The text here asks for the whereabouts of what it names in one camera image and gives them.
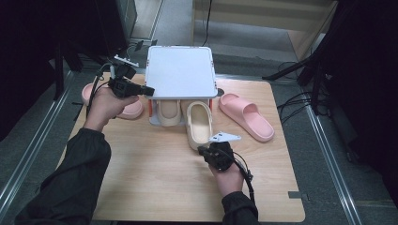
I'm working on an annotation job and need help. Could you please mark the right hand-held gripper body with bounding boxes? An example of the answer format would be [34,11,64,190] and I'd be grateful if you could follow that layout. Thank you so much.
[205,130,242,173]

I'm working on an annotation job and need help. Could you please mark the person's right hand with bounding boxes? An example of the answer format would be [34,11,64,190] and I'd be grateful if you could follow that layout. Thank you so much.
[208,163,245,198]

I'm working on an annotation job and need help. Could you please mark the pink slide slipper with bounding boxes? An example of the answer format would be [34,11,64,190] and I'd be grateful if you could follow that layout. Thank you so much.
[218,93,276,143]
[81,82,145,120]

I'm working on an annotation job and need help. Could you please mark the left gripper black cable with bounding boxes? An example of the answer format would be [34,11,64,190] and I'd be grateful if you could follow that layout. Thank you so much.
[85,62,115,116]

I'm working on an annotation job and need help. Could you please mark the grey tape piece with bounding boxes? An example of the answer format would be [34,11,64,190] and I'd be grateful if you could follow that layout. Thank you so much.
[287,190,311,202]

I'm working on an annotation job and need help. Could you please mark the black floor cables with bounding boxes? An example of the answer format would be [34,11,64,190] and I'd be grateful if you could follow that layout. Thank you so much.
[276,60,332,125]

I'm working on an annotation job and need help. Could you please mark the cream perforated clog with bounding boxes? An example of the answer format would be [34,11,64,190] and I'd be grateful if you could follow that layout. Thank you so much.
[155,99,182,128]
[186,100,214,152]

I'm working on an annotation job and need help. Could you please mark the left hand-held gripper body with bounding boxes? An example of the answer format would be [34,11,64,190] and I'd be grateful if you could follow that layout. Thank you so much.
[107,54,148,98]

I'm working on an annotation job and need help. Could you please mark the black tripod stand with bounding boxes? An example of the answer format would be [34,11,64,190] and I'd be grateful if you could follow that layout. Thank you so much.
[53,40,121,101]

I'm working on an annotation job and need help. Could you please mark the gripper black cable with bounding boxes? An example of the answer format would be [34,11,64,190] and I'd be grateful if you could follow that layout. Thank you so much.
[231,151,256,204]
[85,62,115,116]

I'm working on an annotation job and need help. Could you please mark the dark cabinet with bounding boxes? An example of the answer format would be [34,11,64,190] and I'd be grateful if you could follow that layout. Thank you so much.
[93,0,139,57]

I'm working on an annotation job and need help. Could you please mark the black metal stand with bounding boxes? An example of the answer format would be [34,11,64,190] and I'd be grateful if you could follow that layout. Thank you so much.
[262,0,345,116]

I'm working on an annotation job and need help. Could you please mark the person's left hand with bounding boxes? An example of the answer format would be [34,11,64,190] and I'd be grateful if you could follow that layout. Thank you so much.
[84,87,140,132]

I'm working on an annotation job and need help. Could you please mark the metal floor rail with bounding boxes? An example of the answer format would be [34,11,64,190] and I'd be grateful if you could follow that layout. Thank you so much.
[304,104,364,225]
[0,71,74,214]

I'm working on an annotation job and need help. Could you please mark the black hanging cable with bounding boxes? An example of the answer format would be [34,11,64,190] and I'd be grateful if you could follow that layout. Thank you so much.
[201,0,214,47]

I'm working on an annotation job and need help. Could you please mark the white two-tier shoe rack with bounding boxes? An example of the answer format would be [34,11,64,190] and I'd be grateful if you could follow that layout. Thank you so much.
[144,45,219,127]

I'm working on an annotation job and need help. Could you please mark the light wooden cabinet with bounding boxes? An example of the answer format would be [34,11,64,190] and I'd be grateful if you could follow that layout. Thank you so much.
[191,0,339,62]

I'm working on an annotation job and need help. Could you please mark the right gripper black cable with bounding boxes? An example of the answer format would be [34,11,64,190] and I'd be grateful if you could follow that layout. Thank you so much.
[231,151,256,204]

